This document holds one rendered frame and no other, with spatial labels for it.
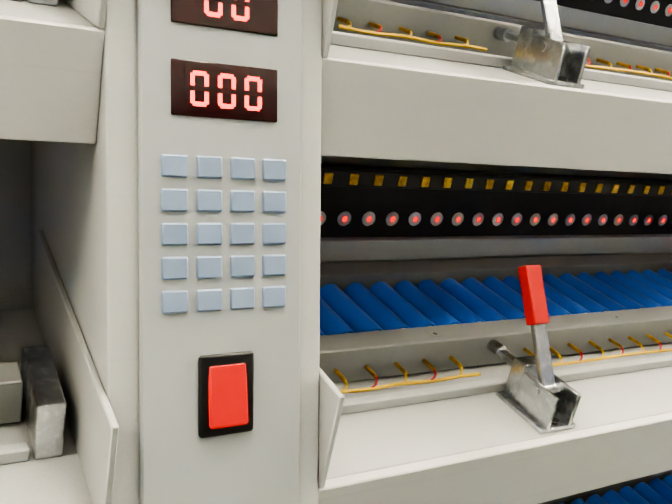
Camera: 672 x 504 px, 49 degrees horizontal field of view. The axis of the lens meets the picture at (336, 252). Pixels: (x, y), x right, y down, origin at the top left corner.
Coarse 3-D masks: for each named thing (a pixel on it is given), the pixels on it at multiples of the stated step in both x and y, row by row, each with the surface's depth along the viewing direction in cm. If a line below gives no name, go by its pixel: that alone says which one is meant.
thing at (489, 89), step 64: (384, 0) 43; (448, 0) 57; (512, 0) 60; (576, 0) 64; (640, 0) 67; (384, 64) 35; (448, 64) 40; (512, 64) 44; (576, 64) 42; (640, 64) 53; (384, 128) 36; (448, 128) 38; (512, 128) 40; (576, 128) 42; (640, 128) 45
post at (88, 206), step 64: (128, 0) 29; (320, 0) 33; (128, 64) 29; (320, 64) 33; (128, 128) 29; (320, 128) 33; (64, 192) 36; (128, 192) 29; (320, 192) 33; (64, 256) 37; (128, 256) 29; (128, 320) 29; (128, 384) 29; (128, 448) 30
